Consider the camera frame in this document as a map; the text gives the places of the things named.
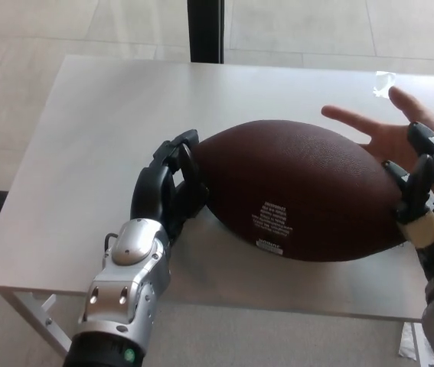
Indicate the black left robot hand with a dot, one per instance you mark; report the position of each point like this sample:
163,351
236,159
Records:
151,191

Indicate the bare person's hand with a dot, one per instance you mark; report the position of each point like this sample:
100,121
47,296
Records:
389,141

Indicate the brown leather american football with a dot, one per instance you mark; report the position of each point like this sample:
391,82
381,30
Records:
297,191

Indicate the clear tape piece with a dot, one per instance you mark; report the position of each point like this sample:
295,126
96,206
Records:
385,82

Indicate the crumpled white paper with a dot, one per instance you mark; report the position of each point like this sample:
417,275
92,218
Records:
412,342

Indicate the white metal table leg frame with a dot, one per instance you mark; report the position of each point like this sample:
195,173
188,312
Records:
44,317

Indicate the black vertical window post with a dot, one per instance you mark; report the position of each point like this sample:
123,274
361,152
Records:
205,30

